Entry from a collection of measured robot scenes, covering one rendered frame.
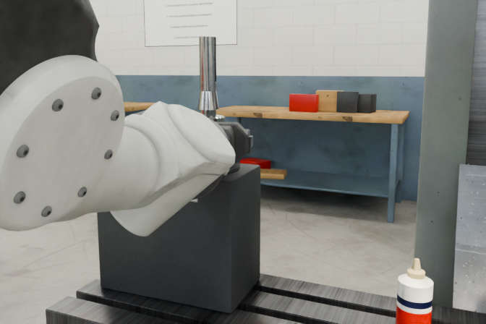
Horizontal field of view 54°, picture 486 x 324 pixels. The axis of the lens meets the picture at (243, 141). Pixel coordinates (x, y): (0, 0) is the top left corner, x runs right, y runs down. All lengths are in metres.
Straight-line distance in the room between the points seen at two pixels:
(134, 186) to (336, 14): 4.63
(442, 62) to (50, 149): 0.82
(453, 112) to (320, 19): 4.06
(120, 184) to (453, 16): 0.74
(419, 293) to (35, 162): 0.49
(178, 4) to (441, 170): 4.85
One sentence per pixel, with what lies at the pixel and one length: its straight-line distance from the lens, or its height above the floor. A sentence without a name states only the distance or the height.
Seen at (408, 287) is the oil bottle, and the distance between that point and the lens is 0.61.
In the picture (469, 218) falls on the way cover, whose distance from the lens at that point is 0.93.
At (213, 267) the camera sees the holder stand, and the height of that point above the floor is 1.00.
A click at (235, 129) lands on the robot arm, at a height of 1.19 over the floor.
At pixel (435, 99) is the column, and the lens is 0.95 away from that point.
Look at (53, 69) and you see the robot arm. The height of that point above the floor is 1.26.
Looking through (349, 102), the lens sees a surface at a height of 0.98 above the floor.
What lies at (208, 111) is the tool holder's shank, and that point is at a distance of 0.67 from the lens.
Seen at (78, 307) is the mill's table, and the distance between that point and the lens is 0.75.
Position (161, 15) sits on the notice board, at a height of 1.88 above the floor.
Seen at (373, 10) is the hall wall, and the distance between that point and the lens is 4.86.
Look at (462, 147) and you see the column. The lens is 0.96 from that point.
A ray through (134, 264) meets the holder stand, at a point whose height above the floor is 0.98.
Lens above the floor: 1.26
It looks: 9 degrees down
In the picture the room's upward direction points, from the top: straight up
